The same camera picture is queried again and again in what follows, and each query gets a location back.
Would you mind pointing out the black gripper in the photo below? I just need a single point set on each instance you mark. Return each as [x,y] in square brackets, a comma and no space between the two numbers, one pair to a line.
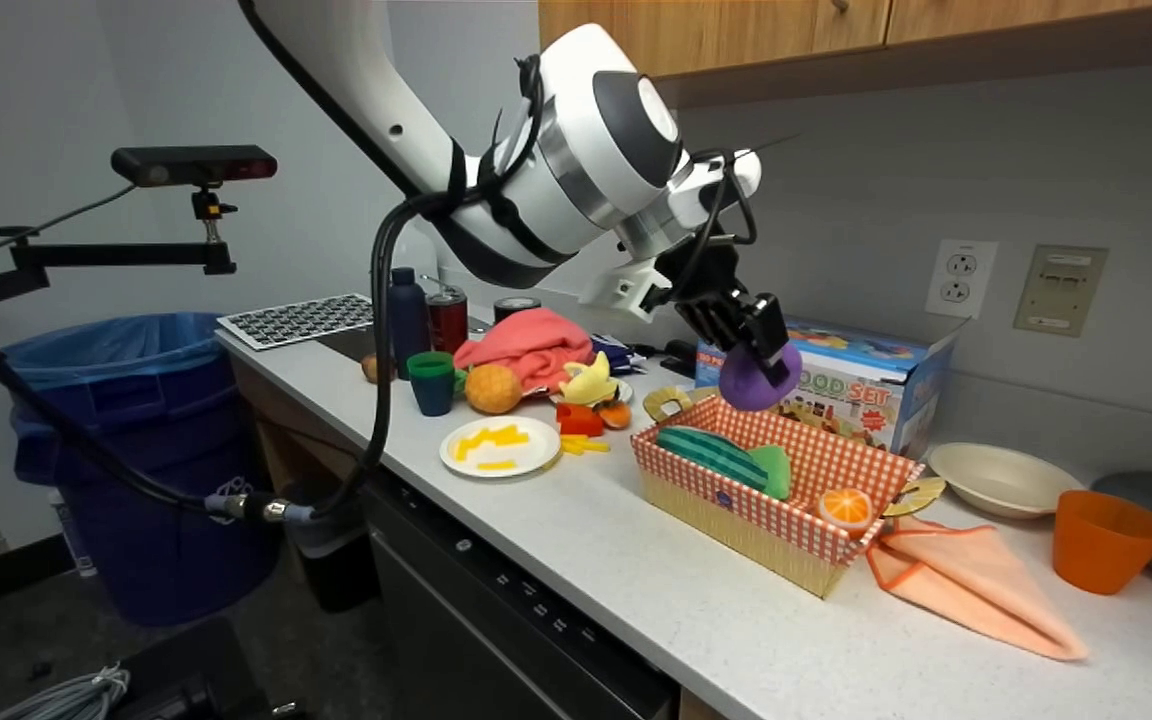
[709,284]

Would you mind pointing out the purple plushie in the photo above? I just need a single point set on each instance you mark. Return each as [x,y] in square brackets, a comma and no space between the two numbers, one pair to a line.
[762,383]

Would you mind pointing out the yellow banana plushie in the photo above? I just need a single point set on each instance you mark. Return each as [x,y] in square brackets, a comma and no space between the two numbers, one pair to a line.
[591,385]

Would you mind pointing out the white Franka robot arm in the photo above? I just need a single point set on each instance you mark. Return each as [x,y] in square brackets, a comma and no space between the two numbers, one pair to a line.
[578,145]

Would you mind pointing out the blue toy food box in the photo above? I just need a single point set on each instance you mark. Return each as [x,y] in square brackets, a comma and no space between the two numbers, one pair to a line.
[841,364]

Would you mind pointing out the red checkered cardboard box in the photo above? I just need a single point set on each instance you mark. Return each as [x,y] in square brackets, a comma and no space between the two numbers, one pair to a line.
[738,512]

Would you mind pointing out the black stapler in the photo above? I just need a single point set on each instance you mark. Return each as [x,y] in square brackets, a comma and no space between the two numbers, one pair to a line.
[676,360]

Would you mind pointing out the teal striped plushie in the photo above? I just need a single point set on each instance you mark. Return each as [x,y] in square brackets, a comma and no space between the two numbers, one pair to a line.
[709,457]

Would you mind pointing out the navy blue cloth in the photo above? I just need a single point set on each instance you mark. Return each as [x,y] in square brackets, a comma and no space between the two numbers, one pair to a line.
[619,355]

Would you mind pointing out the green plushie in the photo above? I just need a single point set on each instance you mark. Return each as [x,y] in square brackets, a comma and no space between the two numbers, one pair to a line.
[773,469]

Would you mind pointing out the orange and black toy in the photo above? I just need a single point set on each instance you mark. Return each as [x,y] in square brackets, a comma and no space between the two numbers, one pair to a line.
[619,412]

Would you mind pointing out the red toy fry holder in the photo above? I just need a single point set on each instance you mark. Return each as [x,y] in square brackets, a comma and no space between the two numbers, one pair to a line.
[583,421]

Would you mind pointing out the orange slice toy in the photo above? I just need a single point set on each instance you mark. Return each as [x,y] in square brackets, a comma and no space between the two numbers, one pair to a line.
[846,511]

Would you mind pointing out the yellow toy fries bunch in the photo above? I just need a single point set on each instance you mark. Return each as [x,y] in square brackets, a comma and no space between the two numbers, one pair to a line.
[584,445]

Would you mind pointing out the pink cloth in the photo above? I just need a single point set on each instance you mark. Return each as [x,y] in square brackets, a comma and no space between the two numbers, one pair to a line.
[522,344]

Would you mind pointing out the white paper plate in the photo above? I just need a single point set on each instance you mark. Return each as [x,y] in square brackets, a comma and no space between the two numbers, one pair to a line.
[543,445]

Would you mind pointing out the yellow toy fry piece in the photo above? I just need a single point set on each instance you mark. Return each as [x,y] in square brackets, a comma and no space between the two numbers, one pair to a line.
[467,453]
[489,438]
[473,441]
[496,467]
[513,438]

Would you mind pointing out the beige bowl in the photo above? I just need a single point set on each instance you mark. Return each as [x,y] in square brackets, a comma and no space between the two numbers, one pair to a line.
[1002,478]

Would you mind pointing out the red cup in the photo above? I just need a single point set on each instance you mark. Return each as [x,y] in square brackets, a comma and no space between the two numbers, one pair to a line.
[450,321]

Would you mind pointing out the green cup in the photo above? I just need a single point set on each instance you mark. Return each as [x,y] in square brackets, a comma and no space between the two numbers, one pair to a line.
[432,385]

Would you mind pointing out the peach cloth napkin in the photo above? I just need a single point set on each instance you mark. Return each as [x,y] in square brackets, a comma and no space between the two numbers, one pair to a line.
[976,584]

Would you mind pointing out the dark blue bottle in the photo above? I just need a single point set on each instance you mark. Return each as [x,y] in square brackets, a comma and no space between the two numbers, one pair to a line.
[406,321]

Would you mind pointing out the small brown ball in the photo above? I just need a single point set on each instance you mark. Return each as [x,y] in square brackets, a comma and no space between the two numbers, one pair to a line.
[371,369]

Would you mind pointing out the black dishwasher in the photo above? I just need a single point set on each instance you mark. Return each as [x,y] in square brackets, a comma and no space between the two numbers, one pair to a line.
[469,624]

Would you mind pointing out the orange cup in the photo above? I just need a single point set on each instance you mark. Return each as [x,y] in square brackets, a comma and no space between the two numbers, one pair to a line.
[1109,540]

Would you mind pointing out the grey keyboard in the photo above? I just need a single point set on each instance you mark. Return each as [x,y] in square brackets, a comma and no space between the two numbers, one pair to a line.
[299,321]

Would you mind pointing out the small black waste bin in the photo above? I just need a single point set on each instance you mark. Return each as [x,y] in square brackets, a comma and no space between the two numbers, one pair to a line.
[338,564]

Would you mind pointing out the wooden base cabinet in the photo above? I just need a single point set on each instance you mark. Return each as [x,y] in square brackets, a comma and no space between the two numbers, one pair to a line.
[281,425]

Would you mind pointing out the blue recycling bin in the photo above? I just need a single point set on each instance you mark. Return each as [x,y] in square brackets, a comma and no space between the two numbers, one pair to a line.
[136,453]

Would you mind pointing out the white wall outlet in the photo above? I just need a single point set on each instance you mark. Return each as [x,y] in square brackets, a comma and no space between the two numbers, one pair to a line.
[960,278]

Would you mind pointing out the wooden wall cabinet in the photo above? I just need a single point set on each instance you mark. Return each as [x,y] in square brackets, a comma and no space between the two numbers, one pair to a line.
[738,32]

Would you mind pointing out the beige wall plate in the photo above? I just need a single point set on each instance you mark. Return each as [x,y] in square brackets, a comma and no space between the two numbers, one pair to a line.
[1063,288]

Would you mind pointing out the black stereo camera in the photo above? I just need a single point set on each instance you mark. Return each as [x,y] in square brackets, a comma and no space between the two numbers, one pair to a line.
[190,167]

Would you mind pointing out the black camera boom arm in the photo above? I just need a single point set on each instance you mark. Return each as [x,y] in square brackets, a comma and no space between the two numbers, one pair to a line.
[98,254]

